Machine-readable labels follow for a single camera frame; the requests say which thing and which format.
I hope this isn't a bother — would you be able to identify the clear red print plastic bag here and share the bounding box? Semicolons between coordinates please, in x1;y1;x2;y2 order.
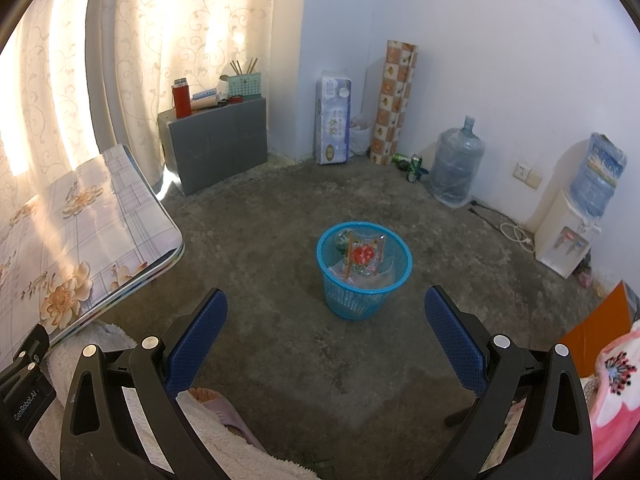
345;237;388;277

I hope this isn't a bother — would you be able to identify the white blue tissue pack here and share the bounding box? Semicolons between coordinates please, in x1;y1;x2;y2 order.
315;71;352;165

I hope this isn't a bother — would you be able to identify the person's foot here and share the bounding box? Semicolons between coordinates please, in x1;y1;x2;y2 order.
187;386;221;406

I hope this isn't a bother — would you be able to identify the grey cabinet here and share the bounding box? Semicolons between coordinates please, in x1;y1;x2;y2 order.
157;96;269;197

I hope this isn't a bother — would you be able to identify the black power cable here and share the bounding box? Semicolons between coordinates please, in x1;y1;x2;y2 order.
469;199;518;226

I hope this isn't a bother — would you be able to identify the pink floral blanket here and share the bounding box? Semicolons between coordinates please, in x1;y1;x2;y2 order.
580;320;640;478

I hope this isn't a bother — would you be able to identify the white water dispenser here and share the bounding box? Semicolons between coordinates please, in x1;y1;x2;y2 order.
534;189;601;279

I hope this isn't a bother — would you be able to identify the blue mesh wastebasket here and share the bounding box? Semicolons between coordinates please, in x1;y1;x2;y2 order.
316;221;413;321

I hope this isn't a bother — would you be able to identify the white plastic bag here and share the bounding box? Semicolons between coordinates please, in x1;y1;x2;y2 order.
349;115;375;157

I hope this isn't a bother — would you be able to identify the floral print folding table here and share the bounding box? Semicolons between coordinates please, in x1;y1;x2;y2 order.
0;143;185;361

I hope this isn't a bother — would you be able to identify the white power cable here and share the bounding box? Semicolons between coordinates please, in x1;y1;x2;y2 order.
501;222;536;252

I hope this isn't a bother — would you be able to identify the cream patterned curtain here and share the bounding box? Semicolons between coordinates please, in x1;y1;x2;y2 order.
0;0;308;201

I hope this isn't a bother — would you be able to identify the red thermos flask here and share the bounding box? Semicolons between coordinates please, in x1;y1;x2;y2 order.
172;78;192;118

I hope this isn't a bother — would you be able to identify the checkered rolled mat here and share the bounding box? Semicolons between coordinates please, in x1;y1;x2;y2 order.
370;39;420;166

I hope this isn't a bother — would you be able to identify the white fluffy blanket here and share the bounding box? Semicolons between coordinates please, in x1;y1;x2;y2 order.
30;322;321;480

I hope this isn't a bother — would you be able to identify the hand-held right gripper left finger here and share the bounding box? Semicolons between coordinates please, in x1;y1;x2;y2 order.
60;287;229;480

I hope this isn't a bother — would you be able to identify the blue dispenser water bottle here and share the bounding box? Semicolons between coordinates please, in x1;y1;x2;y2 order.
570;132;628;218

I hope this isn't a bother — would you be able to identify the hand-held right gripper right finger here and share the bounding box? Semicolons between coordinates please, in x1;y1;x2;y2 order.
424;285;593;480

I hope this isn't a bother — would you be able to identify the teal utensil holder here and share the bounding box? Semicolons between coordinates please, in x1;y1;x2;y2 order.
227;72;262;98

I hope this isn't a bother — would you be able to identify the empty blue water jug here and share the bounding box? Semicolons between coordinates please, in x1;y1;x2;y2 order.
427;115;487;208

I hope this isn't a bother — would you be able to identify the purple slipper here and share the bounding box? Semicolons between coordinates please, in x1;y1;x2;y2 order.
200;392;266;453

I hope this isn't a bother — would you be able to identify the orange board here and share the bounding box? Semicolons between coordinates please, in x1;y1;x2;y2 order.
557;282;633;376

